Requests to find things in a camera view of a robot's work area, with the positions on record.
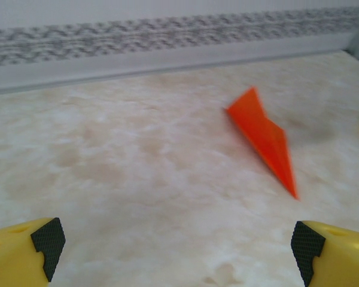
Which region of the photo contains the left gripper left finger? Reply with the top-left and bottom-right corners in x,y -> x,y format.
0,217 -> 66,287

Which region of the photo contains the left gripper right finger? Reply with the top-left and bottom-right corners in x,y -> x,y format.
290,220 -> 359,287

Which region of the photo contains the orange paper sheet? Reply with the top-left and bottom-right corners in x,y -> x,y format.
226,86 -> 300,200

